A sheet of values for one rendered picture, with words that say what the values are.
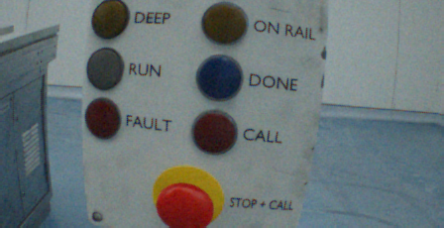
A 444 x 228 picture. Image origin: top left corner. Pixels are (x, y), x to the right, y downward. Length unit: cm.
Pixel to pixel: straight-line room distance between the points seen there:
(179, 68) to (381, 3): 419
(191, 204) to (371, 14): 416
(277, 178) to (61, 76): 398
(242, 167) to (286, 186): 4
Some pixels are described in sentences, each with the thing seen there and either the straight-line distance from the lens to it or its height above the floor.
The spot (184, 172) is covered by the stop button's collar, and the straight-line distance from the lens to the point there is 36.
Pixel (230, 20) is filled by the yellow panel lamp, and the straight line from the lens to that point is 33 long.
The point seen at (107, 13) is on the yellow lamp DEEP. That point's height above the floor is 100.
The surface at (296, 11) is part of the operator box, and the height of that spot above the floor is 101.
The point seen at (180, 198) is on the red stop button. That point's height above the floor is 88.
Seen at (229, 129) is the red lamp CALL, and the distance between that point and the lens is 34.
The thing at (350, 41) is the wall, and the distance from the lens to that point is 438.
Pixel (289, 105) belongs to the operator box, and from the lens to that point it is 35.
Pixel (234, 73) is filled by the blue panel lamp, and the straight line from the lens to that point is 33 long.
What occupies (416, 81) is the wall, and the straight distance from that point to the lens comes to 479.
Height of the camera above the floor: 102
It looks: 13 degrees down
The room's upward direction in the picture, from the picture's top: 6 degrees clockwise
